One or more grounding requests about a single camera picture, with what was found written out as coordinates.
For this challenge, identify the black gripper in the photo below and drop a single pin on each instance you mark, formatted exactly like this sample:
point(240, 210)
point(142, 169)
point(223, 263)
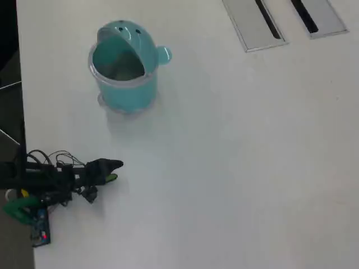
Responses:
point(87, 175)

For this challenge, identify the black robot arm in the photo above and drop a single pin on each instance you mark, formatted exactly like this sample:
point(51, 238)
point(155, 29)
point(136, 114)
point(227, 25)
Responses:
point(36, 176)

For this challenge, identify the green robot base clamp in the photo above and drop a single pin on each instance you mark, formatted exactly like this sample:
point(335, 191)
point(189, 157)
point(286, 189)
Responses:
point(19, 208)

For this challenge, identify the teal whale-shaped bin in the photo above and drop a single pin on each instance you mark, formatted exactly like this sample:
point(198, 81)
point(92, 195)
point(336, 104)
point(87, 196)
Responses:
point(131, 89)

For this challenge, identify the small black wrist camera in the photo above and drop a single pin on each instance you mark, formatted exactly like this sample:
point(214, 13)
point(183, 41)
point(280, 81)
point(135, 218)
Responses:
point(90, 194)

